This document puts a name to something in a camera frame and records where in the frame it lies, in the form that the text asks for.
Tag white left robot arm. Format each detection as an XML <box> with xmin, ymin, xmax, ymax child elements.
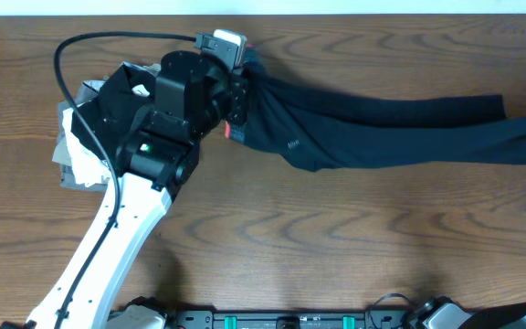
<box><xmin>26</xmin><ymin>46</ymin><xmax>244</xmax><ymax>329</ymax></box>

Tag white t-shirt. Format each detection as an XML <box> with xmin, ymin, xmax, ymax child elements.
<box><xmin>52</xmin><ymin>80</ymin><xmax>110</xmax><ymax>192</ymax></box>

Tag black leggings with red waistband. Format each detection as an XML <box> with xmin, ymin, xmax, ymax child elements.
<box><xmin>226</xmin><ymin>48</ymin><xmax>526</xmax><ymax>172</ymax></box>

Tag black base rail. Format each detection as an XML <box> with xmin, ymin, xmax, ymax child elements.
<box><xmin>107</xmin><ymin>295</ymin><xmax>413</xmax><ymax>329</ymax></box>

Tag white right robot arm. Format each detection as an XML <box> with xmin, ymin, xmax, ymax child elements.
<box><xmin>403</xmin><ymin>296</ymin><xmax>526</xmax><ymax>329</ymax></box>

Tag black polo shirt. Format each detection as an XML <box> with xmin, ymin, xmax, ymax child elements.
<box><xmin>79</xmin><ymin>65</ymin><xmax>156</xmax><ymax>165</ymax></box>

